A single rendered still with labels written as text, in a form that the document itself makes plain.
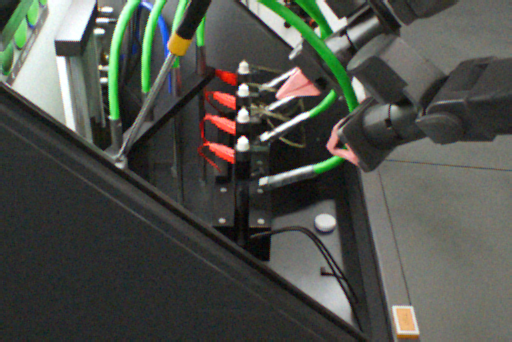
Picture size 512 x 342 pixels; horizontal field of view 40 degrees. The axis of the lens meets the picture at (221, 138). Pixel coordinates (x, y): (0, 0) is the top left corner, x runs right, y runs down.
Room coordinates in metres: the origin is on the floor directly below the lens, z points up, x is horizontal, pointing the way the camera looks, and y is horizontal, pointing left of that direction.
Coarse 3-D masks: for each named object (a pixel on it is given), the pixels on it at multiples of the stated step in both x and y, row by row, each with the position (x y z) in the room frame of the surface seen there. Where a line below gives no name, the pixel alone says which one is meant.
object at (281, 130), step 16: (160, 0) 0.98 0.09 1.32; (304, 0) 0.98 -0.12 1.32; (320, 16) 0.98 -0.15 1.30; (144, 48) 0.99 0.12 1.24; (144, 64) 0.98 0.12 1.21; (144, 80) 0.98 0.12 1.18; (144, 96) 0.98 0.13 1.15; (336, 96) 0.98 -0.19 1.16; (304, 112) 0.98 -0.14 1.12; (320, 112) 0.98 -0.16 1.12; (288, 128) 0.98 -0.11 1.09
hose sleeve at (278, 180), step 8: (296, 168) 0.79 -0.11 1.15; (304, 168) 0.78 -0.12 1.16; (312, 168) 0.77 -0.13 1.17; (272, 176) 0.80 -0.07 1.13; (280, 176) 0.79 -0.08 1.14; (288, 176) 0.78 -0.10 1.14; (296, 176) 0.78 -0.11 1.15; (304, 176) 0.77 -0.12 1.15; (312, 176) 0.77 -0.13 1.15; (272, 184) 0.79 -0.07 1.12; (280, 184) 0.79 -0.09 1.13
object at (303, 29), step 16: (256, 0) 0.81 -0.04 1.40; (272, 0) 0.80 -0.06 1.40; (128, 16) 0.89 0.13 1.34; (288, 16) 0.79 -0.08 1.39; (304, 32) 0.78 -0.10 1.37; (112, 48) 0.90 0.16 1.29; (320, 48) 0.77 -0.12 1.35; (112, 64) 0.90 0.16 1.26; (336, 64) 0.77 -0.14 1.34; (112, 80) 0.90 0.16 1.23; (112, 96) 0.90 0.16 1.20; (352, 96) 0.75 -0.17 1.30; (112, 112) 0.91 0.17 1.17; (336, 160) 0.76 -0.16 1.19
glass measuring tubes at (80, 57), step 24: (96, 0) 1.06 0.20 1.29; (72, 24) 0.97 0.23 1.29; (72, 48) 0.92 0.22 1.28; (96, 48) 1.04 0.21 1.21; (72, 72) 0.93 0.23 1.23; (96, 72) 1.04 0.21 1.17; (72, 96) 0.94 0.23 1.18; (96, 96) 1.01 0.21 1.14; (72, 120) 0.92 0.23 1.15; (96, 120) 1.00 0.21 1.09; (96, 144) 0.97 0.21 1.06
